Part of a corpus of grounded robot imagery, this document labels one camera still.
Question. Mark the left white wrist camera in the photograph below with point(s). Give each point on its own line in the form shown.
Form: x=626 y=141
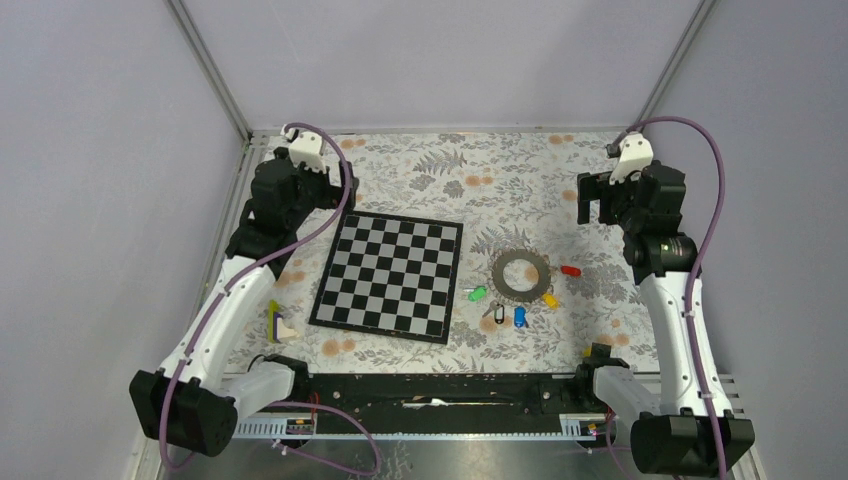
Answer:
x=304 y=149

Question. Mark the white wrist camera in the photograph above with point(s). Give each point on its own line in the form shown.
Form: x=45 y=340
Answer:
x=633 y=153
x=304 y=149

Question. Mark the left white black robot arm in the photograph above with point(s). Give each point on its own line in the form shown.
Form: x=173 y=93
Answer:
x=186 y=402

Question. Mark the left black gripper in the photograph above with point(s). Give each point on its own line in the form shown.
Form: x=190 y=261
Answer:
x=332 y=198

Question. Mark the floral patterned table mat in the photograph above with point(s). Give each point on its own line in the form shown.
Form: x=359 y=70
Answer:
x=507 y=190

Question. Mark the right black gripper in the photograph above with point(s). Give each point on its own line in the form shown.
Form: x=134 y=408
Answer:
x=596 y=187

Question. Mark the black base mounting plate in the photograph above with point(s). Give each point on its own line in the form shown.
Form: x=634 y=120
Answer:
x=503 y=405

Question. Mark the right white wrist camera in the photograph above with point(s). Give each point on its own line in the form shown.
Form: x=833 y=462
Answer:
x=633 y=153

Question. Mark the small white yellow block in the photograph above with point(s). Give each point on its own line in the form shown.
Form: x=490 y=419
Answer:
x=277 y=330

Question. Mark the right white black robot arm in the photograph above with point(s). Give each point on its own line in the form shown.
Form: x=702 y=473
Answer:
x=689 y=428

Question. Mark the key organiser with rings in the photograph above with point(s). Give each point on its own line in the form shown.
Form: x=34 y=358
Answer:
x=515 y=281

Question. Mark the black white chessboard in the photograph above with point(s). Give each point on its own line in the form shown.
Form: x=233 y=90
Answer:
x=390 y=275

